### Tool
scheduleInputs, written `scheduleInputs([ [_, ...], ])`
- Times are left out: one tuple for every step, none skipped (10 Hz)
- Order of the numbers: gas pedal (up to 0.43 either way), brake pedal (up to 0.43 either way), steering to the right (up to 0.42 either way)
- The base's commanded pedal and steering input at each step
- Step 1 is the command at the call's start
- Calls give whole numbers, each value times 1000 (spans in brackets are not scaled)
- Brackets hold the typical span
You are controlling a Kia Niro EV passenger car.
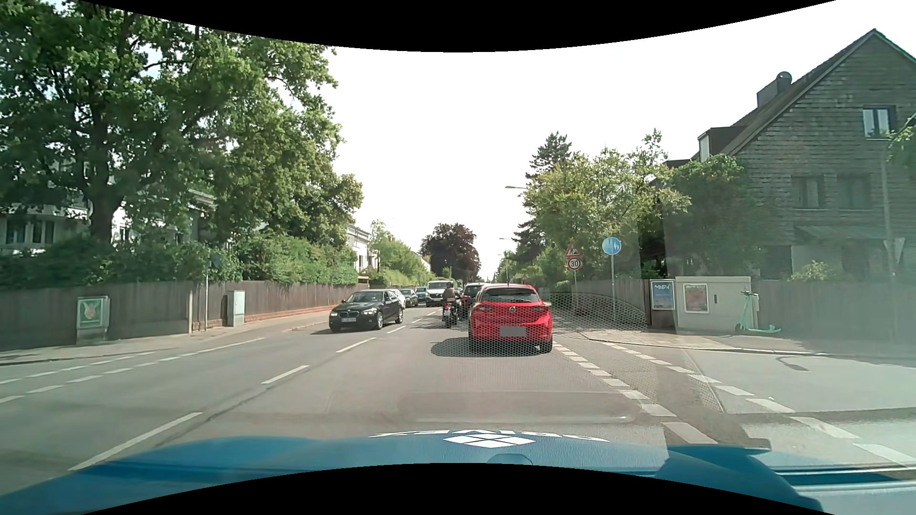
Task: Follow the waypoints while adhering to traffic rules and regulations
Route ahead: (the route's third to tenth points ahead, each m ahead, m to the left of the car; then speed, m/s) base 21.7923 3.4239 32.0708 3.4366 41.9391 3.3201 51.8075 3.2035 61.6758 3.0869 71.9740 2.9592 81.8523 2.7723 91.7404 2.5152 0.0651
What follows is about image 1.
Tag dark red tree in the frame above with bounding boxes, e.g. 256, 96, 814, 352
420, 222, 482, 283

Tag queue of cars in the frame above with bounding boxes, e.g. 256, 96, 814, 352
395, 279, 488, 310

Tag person on motorcycle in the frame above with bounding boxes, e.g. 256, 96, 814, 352
441, 283, 463, 329

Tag row of green trees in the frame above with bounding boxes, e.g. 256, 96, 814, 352
366, 219, 435, 288

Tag red car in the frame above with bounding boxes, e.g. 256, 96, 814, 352
468, 283, 554, 354

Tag white building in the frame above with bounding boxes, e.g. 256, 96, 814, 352
346, 225, 380, 276
0, 187, 217, 256

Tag black car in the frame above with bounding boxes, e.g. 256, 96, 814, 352
328, 289, 405, 333

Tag warning and speed sign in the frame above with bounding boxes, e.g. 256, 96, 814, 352
564, 242, 583, 310

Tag group of green trees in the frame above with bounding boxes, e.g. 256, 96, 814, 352
511, 130, 770, 287

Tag round blue road sign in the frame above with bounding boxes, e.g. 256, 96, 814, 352
602, 236, 623, 323

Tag grey asphalt road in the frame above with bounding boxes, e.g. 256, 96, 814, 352
0, 306, 916, 494

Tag white substation with posters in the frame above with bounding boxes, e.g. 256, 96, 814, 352
649, 276, 754, 333

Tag road sign on pole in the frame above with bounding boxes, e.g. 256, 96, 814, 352
203, 252, 224, 331

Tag grey pavement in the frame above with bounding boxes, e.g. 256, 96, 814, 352
0, 308, 337, 367
552, 325, 916, 361

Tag car's own bonnet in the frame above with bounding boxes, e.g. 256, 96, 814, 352
0, 429, 916, 515

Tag green hedge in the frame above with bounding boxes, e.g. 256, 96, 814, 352
0, 230, 360, 290

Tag green electric scooter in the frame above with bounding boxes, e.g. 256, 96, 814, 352
735, 289, 782, 335

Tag wooden fence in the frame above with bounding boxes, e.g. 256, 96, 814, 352
751, 278, 916, 343
0, 279, 367, 351

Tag large green tree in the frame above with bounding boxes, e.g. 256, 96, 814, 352
0, 0, 364, 247

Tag road markings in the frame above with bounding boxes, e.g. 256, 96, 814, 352
0, 309, 916, 472

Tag green poster street cabinet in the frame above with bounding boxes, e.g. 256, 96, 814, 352
76, 295, 111, 346

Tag dark brick house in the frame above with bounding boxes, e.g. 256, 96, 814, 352
662, 29, 916, 281

